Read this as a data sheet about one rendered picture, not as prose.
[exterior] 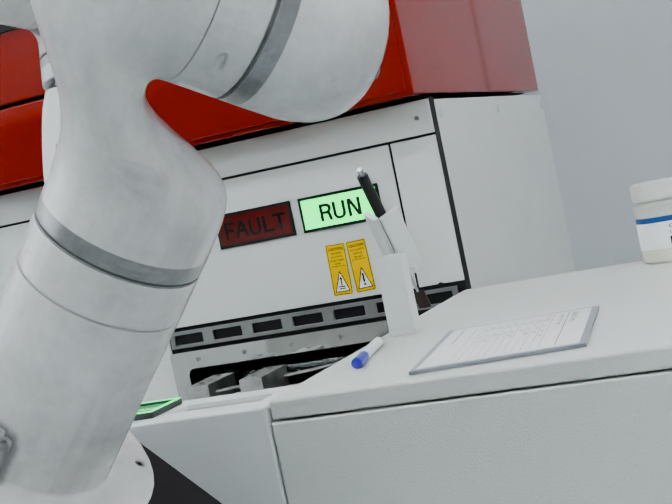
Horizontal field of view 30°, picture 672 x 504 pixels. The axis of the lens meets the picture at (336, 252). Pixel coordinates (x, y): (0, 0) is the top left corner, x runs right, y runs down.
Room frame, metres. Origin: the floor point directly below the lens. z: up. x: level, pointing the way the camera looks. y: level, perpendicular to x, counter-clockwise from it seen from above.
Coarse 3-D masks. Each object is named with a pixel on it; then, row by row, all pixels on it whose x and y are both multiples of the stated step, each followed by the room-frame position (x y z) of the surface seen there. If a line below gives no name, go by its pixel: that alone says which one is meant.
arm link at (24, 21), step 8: (0, 0) 1.11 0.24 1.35; (8, 0) 1.11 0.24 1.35; (16, 0) 1.11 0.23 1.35; (24, 0) 1.12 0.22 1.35; (0, 8) 1.11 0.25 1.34; (8, 8) 1.11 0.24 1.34; (16, 8) 1.12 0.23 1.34; (24, 8) 1.12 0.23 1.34; (0, 16) 1.12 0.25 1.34; (8, 16) 1.12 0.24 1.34; (16, 16) 1.13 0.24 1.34; (24, 16) 1.13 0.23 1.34; (32, 16) 1.13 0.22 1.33; (8, 24) 1.14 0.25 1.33; (16, 24) 1.14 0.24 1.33; (24, 24) 1.14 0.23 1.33; (32, 24) 1.15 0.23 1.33
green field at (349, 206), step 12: (348, 192) 1.68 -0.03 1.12; (360, 192) 1.67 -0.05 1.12; (312, 204) 1.70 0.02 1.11; (324, 204) 1.69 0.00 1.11; (336, 204) 1.69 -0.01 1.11; (348, 204) 1.68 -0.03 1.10; (360, 204) 1.68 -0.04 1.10; (312, 216) 1.70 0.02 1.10; (324, 216) 1.70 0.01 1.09; (336, 216) 1.69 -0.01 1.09; (348, 216) 1.68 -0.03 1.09; (360, 216) 1.68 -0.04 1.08; (312, 228) 1.70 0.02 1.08
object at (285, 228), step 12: (228, 216) 1.75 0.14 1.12; (240, 216) 1.74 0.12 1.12; (252, 216) 1.74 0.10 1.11; (264, 216) 1.73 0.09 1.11; (276, 216) 1.72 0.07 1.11; (288, 216) 1.72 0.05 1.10; (228, 228) 1.75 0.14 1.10; (240, 228) 1.74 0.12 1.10; (252, 228) 1.74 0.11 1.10; (264, 228) 1.73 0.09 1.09; (276, 228) 1.72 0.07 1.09; (288, 228) 1.72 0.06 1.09; (228, 240) 1.75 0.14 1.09; (240, 240) 1.75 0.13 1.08; (252, 240) 1.74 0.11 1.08
